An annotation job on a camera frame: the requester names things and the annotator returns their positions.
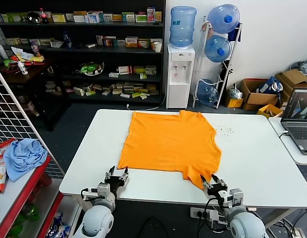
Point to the yellow plastic bin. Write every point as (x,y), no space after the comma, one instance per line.
(263,110)

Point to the pink cartoon carton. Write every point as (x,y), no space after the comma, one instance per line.
(151,15)

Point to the white paper cup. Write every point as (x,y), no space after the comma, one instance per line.
(157,47)

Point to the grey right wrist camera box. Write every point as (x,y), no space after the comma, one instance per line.
(234,197)

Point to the navy cloth on rack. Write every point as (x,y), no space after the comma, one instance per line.
(235,33)

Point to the red white medicine box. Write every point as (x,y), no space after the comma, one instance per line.
(124,70)

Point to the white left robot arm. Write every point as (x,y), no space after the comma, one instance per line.
(96,220)

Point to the white metal jug rack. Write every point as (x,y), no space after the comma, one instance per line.
(234,47)

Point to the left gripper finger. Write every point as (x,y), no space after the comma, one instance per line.
(109,173)
(124,173)

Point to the blue white medicine box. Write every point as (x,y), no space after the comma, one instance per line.
(92,18)

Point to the blue water jug lying tilted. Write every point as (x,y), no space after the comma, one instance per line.
(208,93)
(222,17)
(216,48)

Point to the brown cardboard box with flaps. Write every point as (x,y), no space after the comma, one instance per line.
(293,77)

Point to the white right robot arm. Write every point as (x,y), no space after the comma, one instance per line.
(245,223)

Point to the small white side table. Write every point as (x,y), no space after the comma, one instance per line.
(302,160)

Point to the white power strip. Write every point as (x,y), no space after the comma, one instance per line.
(199,213)

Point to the red snack bag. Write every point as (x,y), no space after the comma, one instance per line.
(0,176)

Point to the white cylinder bottle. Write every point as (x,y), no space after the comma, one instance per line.
(2,52)

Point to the shiny black bowl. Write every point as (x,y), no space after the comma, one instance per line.
(34,17)

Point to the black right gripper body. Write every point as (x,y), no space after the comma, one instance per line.
(218,189)

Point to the dark wooden table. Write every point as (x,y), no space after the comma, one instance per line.
(32,74)

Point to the cola bottle red cap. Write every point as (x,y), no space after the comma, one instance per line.
(44,17)

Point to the pile of grey clothes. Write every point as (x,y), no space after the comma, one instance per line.
(304,67)

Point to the white work table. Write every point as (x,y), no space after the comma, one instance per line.
(247,163)

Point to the green plastic bottle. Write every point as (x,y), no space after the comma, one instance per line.
(32,213)

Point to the orange t-shirt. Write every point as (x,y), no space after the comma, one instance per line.
(168,141)

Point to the crumpled grey plastic bag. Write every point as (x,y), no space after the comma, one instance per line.
(235,93)

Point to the orange white medicine box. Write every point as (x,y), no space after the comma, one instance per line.
(131,42)

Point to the red and white cart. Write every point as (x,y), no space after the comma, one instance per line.
(17,191)

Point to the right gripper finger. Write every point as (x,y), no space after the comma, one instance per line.
(218,181)
(205,183)

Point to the upright blue water jug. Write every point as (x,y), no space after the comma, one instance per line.
(182,27)

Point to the bowl with green bags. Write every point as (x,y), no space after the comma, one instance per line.
(90,68)

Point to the black shelving unit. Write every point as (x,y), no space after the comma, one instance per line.
(106,50)

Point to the small white bottle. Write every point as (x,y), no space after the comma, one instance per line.
(23,69)

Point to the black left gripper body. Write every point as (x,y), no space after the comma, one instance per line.
(117,183)

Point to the purple drink bottle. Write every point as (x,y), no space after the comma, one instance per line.
(35,50)

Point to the open brown cardboard box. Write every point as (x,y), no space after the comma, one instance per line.
(261,99)

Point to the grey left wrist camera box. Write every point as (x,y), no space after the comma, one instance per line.
(104,189)

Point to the white water dispenser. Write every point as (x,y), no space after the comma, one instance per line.
(178,81)

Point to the light blue crumpled garment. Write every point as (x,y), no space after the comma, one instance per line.
(24,156)

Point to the small yellow medicine box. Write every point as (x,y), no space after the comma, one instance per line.
(158,16)

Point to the blue snack package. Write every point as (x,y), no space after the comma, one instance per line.
(57,226)

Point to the yellow and white paper stack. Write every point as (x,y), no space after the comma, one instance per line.
(22,55)

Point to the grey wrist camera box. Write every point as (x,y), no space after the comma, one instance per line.
(104,189)
(234,197)

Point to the green white medicine box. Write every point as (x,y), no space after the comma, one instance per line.
(141,18)

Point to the dark blue plastic bottle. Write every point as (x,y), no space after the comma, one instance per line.
(66,41)

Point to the grey open laptop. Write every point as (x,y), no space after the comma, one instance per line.
(298,129)

